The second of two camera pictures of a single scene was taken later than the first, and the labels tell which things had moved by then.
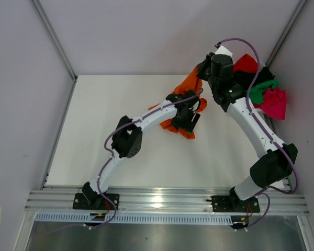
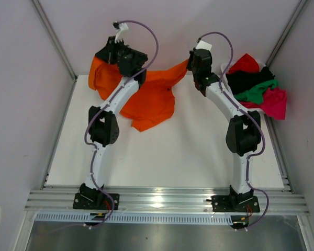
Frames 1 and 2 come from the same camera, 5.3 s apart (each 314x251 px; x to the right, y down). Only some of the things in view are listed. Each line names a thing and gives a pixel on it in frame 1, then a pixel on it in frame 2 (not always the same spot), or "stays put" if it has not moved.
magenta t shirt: [274, 103] stays put
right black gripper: [203, 69] to [191, 61]
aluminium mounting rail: [162, 199] stays put
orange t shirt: [193, 84] to [153, 103]
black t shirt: [246, 78] stays put
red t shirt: [246, 63] stays put
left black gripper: [189, 126] to [107, 52]
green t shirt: [256, 92] stays put
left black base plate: [88, 201] stays put
